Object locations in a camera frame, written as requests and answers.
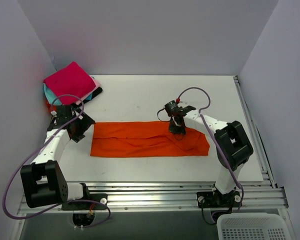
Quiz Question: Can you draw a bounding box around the orange t-shirt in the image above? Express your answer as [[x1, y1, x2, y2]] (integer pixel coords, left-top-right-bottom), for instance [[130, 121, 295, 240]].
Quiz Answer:
[[90, 121, 210, 158], [45, 100, 56, 113]]

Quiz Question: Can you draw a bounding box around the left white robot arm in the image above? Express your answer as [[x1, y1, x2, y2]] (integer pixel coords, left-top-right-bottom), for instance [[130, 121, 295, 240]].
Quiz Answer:
[[20, 105, 95, 210]]

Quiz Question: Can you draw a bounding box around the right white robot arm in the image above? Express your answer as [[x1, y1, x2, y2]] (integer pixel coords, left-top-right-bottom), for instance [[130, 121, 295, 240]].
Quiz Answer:
[[163, 100, 254, 207]]

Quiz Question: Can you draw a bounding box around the orange folded t-shirt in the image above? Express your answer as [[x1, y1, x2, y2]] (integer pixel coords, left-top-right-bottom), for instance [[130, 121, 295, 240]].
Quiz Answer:
[[45, 100, 56, 113]]

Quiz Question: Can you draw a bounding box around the teal folded t-shirt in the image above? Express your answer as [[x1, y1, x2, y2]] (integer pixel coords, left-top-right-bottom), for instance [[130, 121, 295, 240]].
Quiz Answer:
[[43, 83, 57, 104]]

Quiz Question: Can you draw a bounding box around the black folded t-shirt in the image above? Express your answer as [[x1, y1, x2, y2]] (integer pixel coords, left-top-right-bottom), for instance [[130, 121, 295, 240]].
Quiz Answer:
[[85, 87, 103, 101]]

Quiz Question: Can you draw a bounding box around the magenta folded t-shirt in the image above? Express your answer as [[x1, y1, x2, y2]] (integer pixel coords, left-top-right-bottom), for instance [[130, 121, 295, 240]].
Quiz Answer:
[[43, 61, 89, 106]]

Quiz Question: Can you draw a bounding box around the pink folded t-shirt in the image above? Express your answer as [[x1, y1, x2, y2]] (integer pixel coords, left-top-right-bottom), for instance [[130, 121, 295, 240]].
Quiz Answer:
[[74, 76, 102, 101]]

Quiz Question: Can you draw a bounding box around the white plastic basket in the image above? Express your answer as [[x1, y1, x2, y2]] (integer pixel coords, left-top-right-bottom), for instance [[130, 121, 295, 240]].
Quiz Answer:
[[216, 212, 292, 240]]

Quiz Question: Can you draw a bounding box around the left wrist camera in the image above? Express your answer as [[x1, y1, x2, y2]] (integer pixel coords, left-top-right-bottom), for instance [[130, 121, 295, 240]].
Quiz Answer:
[[50, 110, 57, 116]]

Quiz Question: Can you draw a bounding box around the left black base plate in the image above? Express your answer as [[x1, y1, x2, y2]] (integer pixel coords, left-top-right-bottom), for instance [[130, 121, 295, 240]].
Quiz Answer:
[[61, 193, 108, 211]]

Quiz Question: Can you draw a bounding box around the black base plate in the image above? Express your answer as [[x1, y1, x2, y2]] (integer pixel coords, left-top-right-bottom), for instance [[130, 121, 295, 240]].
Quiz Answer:
[[61, 193, 108, 211], [196, 190, 241, 209]]

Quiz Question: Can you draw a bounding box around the aluminium mounting rail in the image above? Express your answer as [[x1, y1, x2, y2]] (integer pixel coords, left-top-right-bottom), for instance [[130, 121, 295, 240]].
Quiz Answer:
[[17, 181, 290, 215]]

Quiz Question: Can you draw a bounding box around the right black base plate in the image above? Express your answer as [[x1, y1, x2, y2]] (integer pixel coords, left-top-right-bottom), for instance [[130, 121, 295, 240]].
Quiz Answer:
[[196, 190, 241, 209]]

